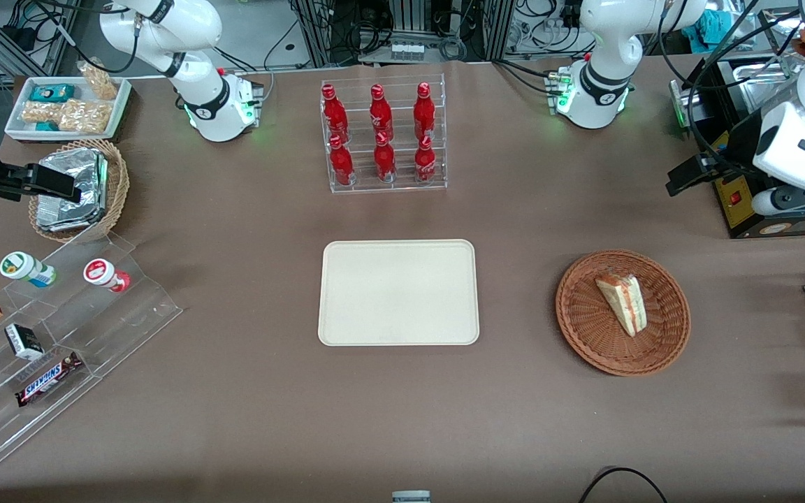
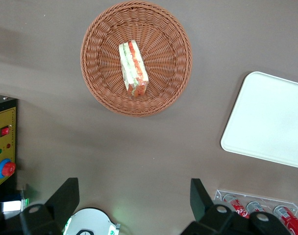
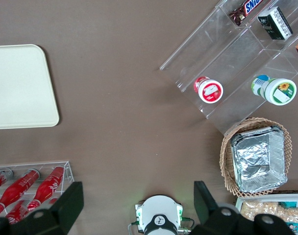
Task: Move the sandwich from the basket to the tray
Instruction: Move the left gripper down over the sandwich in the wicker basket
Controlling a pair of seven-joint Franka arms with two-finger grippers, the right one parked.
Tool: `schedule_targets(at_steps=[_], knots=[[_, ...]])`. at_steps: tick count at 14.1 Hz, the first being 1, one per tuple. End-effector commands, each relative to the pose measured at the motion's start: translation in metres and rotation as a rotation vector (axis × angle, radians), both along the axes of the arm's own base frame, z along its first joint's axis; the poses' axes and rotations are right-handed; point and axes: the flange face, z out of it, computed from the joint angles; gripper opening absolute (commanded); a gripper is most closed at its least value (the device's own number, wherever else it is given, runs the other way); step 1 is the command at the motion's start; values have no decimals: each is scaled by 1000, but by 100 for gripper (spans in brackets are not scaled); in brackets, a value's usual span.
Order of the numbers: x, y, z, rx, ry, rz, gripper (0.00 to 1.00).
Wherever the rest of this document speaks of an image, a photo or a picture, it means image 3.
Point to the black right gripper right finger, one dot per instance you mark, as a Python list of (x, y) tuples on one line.
[(212, 218)]

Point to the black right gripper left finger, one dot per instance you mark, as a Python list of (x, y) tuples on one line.
[(53, 218)]

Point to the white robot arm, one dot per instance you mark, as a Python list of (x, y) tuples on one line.
[(158, 210)]

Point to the woven wicker basket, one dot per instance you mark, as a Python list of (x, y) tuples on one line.
[(227, 156)]

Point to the cream plastic tray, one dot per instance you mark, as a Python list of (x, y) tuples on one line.
[(19, 85)]

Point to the clear acrylic bottle rack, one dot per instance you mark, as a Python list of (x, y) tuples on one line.
[(65, 171)]

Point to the puffed rice cracker pack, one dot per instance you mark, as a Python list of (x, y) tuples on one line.
[(261, 208)]

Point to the aluminium foil container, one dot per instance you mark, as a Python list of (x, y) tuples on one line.
[(258, 159)]

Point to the teal snack package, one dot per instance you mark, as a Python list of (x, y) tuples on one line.
[(297, 226)]

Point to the red lidded yogurt cup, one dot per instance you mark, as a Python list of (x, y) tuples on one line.
[(209, 90)]

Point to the green lidded yogurt cup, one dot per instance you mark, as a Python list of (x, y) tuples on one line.
[(276, 89)]

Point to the clear acrylic stepped display shelf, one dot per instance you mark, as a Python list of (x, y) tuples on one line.
[(237, 56)]

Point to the black small carton box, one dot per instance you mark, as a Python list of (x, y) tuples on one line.
[(276, 23)]

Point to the Snickers chocolate bar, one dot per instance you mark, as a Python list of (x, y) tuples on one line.
[(247, 8)]

